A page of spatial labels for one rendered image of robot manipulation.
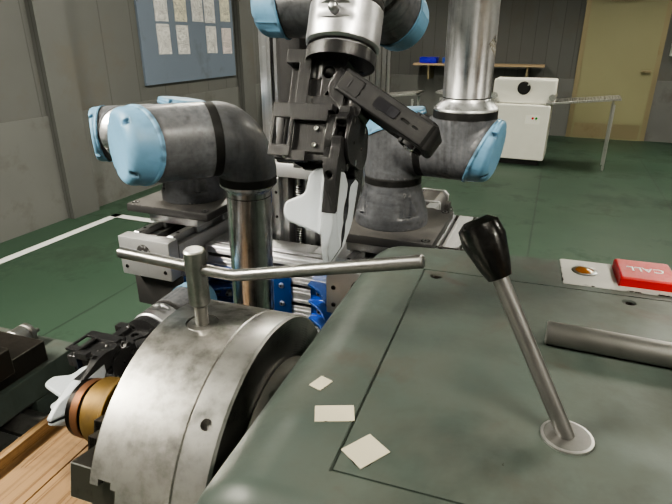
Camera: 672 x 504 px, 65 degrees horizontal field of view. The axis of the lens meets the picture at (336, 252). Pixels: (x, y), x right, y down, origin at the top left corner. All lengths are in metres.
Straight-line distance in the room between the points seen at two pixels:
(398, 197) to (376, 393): 0.65
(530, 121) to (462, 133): 6.17
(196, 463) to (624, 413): 0.35
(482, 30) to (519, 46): 8.60
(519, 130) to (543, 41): 2.68
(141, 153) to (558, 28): 8.98
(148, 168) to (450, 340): 0.50
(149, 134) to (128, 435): 0.42
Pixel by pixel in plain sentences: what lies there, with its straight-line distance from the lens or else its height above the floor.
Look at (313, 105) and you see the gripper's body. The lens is 0.52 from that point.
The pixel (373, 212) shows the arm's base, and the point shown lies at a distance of 1.05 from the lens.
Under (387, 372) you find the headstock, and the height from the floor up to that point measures 1.25.
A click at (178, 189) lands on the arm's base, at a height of 1.20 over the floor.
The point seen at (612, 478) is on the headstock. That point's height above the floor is 1.25.
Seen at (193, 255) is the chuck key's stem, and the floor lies 1.32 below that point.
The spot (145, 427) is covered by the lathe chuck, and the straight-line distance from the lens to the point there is 0.54.
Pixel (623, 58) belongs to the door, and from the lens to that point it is 9.55.
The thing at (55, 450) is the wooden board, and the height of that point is 0.88.
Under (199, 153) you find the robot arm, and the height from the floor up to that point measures 1.36.
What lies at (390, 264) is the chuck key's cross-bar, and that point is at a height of 1.34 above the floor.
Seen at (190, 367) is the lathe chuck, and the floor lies 1.22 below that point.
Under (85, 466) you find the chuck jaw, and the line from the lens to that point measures 0.61.
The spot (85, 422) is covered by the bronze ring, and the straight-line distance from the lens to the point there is 0.73.
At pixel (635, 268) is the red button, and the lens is 0.72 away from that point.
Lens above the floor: 1.52
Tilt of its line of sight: 22 degrees down
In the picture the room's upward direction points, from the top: straight up
